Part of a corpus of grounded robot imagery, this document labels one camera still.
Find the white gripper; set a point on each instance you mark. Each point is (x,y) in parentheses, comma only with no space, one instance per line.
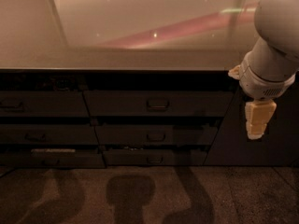
(261,85)

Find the dark drawer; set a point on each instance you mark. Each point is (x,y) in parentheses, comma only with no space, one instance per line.
(157,135)
(42,104)
(158,103)
(59,158)
(154,157)
(38,134)

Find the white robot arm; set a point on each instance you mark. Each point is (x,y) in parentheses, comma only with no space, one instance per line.
(277,24)

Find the dark items in left drawer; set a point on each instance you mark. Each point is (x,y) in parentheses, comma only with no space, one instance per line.
(36,82)

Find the pale flat item bottom drawer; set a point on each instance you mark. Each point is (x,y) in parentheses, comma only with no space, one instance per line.
(53,150)

